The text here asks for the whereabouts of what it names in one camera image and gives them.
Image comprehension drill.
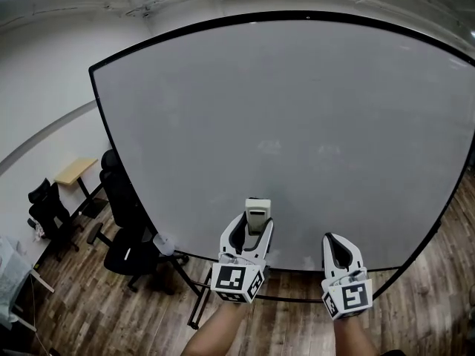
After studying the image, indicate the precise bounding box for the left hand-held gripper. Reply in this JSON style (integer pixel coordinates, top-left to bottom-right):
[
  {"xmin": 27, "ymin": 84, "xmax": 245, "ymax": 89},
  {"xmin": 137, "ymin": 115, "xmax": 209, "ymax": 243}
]
[{"xmin": 210, "ymin": 213, "xmax": 275, "ymax": 306}]

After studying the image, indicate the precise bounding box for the tall black office chair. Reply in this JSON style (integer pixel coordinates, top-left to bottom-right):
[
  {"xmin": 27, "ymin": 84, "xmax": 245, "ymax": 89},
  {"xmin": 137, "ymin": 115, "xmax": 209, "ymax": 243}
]
[{"xmin": 87, "ymin": 149, "xmax": 190, "ymax": 293}]

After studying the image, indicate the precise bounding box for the small black office chair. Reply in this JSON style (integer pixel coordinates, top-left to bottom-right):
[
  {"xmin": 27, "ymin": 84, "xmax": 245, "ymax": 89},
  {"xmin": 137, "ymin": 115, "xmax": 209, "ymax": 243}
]
[{"xmin": 27, "ymin": 178, "xmax": 81, "ymax": 263}]

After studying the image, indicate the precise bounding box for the black-framed whiteboard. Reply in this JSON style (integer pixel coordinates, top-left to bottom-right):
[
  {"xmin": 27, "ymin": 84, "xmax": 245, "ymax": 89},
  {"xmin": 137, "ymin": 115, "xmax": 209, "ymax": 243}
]
[{"xmin": 88, "ymin": 10, "xmax": 475, "ymax": 303}]

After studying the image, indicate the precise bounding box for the person's left forearm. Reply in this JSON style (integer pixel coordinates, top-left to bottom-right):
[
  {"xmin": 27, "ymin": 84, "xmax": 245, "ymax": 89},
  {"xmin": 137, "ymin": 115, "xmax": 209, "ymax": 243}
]
[{"xmin": 181, "ymin": 300, "xmax": 250, "ymax": 356}]

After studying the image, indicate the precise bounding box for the person's right forearm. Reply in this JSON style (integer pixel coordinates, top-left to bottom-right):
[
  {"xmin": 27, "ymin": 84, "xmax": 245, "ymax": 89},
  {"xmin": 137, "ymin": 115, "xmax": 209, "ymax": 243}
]
[{"xmin": 333, "ymin": 315, "xmax": 380, "ymax": 356}]

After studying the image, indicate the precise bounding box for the small wooden side table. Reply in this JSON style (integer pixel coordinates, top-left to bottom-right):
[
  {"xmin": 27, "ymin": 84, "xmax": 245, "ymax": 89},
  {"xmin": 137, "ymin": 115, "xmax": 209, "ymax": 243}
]
[{"xmin": 54, "ymin": 157, "xmax": 109, "ymax": 219}]

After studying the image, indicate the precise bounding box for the white covered table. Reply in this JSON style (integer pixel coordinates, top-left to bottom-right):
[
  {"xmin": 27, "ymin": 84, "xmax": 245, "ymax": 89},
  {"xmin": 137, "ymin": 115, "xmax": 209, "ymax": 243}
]
[{"xmin": 0, "ymin": 235, "xmax": 56, "ymax": 334}]

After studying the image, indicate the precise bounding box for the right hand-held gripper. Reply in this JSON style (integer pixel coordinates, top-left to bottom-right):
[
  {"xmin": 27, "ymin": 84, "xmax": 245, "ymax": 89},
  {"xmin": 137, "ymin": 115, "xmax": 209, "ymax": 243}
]
[{"xmin": 321, "ymin": 233, "xmax": 373, "ymax": 322}]

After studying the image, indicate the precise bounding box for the beige whiteboard eraser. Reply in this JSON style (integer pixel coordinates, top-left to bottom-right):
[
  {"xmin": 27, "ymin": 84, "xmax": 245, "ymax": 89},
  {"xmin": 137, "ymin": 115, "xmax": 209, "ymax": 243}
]
[{"xmin": 244, "ymin": 197, "xmax": 272, "ymax": 237}]

